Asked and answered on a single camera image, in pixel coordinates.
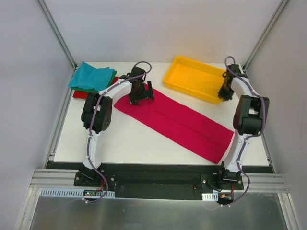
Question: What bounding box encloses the yellow plastic tray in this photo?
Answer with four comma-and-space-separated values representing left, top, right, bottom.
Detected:
163, 56, 225, 104

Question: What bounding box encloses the pink t shirt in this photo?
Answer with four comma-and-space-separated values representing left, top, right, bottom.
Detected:
115, 90, 234, 164

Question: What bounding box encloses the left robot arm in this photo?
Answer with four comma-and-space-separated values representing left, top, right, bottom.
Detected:
79, 64, 154, 186

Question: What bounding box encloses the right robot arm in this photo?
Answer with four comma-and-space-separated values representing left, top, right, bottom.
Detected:
216, 64, 270, 189

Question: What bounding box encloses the folded green t shirt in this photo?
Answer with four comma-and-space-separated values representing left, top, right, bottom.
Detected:
71, 69, 118, 93

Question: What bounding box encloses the folded teal t shirt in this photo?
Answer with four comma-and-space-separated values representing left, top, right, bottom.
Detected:
68, 61, 116, 93

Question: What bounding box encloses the folded red t shirt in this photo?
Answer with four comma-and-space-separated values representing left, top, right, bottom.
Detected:
72, 76, 119, 99

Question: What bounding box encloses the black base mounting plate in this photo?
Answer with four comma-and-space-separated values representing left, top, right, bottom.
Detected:
45, 161, 275, 201

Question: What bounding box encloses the aluminium right side rail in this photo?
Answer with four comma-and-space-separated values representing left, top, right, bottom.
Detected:
242, 69, 275, 168

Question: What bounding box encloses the aluminium rail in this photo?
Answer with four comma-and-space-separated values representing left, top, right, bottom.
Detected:
242, 69, 275, 168
43, 69, 79, 168
30, 169, 290, 193

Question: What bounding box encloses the white slotted cable duct right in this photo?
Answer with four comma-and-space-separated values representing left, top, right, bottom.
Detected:
201, 192, 219, 202

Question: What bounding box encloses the white slotted cable duct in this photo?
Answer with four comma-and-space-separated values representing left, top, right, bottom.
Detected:
40, 188, 115, 199
201, 192, 219, 202

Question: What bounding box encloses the aluminium corner post right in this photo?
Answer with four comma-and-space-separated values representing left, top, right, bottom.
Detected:
242, 0, 291, 73

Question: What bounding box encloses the aluminium corner post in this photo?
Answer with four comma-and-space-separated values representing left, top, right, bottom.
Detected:
242, 0, 291, 73
36, 0, 77, 70

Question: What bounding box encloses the aluminium left side rail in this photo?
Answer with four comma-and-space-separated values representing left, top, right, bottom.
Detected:
43, 69, 79, 168

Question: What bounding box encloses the aluminium front rail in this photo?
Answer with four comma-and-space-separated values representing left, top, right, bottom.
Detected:
30, 169, 290, 193

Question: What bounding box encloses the aluminium corner post left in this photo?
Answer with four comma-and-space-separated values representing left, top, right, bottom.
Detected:
36, 0, 77, 70

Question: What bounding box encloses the white slotted cable duct left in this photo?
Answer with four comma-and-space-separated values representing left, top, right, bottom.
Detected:
40, 188, 115, 199

